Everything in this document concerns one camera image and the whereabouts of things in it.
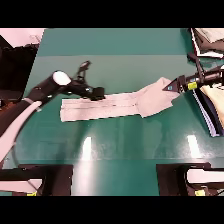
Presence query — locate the navy garment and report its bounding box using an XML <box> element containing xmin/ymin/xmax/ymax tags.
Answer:
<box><xmin>191</xmin><ymin>87</ymin><xmax>224</xmax><ymax>138</ymax></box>

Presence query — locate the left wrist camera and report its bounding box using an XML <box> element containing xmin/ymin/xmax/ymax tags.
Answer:
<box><xmin>76</xmin><ymin>60</ymin><xmax>92</xmax><ymax>82</ymax></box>

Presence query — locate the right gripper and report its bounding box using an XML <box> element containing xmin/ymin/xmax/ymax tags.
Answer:
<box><xmin>175</xmin><ymin>74</ymin><xmax>192</xmax><ymax>93</ymax></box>

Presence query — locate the dark grey garment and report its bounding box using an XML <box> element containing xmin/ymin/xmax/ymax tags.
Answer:
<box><xmin>189</xmin><ymin>28</ymin><xmax>224</xmax><ymax>60</ymax></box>

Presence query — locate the white garment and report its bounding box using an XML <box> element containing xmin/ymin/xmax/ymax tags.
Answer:
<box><xmin>194</xmin><ymin>28</ymin><xmax>224</xmax><ymax>44</ymax></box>

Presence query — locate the pale pink T-shirt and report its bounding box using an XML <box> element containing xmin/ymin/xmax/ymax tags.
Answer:
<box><xmin>59</xmin><ymin>76</ymin><xmax>181</xmax><ymax>123</ymax></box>

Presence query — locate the cream garment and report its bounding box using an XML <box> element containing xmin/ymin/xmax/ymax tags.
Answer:
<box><xmin>199</xmin><ymin>83</ymin><xmax>224</xmax><ymax>125</ymax></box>

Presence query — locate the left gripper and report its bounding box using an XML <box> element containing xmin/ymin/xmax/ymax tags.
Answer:
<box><xmin>88</xmin><ymin>85</ymin><xmax>106</xmax><ymax>102</ymax></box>

